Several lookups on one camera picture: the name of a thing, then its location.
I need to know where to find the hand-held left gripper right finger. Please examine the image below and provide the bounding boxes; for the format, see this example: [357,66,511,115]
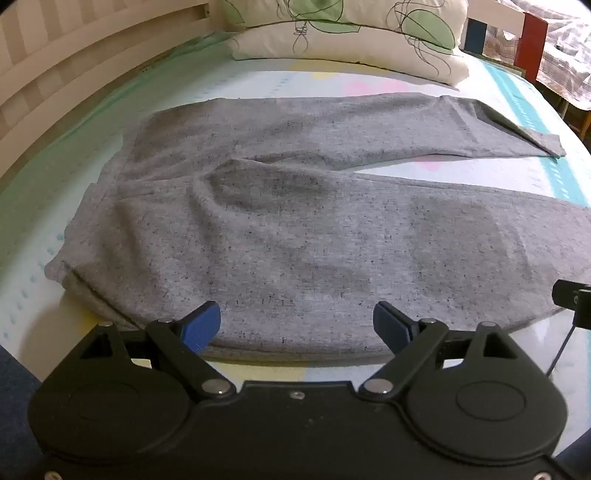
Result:
[358,301,513,400]

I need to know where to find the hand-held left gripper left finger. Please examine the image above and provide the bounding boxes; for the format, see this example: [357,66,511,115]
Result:
[81,301,236,398]

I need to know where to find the grey pants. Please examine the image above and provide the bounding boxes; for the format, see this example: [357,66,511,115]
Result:
[44,91,575,363]

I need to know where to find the floral bed sheet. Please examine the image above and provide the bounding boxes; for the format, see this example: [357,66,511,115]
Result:
[0,32,591,374]

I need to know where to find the person's blue jeans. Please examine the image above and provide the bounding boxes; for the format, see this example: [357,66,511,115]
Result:
[0,345,44,480]

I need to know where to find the plaid cloth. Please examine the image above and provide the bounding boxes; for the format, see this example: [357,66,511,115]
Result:
[485,0,591,112]

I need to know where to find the leaf print pillow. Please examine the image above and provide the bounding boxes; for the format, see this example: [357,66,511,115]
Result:
[217,0,469,51]
[229,21,470,89]

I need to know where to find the black cable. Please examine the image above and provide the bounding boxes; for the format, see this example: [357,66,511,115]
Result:
[547,323,575,376]

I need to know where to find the white wooden bed rail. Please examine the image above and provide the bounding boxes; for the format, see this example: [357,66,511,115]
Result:
[0,0,232,185]

